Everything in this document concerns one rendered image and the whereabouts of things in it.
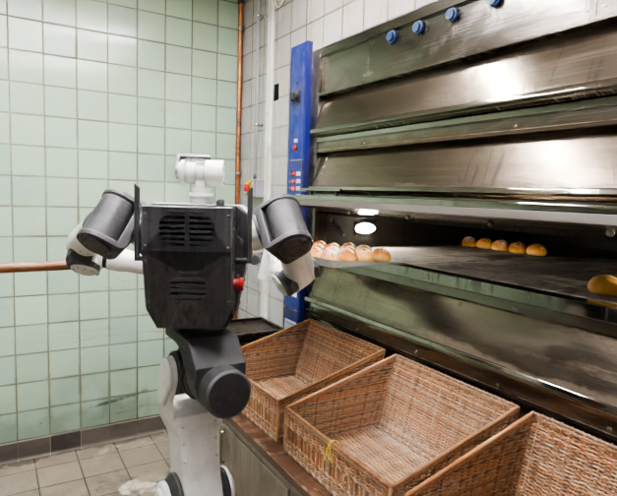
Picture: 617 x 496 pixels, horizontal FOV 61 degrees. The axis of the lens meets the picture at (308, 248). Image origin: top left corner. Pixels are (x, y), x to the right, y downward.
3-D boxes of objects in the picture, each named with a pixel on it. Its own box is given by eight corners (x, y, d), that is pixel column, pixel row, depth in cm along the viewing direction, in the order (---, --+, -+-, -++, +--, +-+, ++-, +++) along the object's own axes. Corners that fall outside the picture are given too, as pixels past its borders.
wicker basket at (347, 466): (393, 422, 202) (396, 351, 199) (518, 497, 153) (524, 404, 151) (279, 450, 177) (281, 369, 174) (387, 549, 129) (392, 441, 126)
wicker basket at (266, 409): (308, 373, 253) (310, 317, 250) (385, 417, 206) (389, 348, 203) (213, 391, 227) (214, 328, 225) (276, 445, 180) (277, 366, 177)
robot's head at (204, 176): (221, 195, 133) (222, 159, 132) (181, 193, 132) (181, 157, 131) (224, 195, 139) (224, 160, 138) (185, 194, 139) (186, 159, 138)
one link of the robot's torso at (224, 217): (262, 345, 119) (265, 186, 116) (108, 343, 117) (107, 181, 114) (265, 316, 149) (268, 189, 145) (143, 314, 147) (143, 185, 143)
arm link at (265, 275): (287, 250, 190) (284, 254, 179) (280, 279, 191) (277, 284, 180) (258, 243, 191) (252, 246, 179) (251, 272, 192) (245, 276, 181)
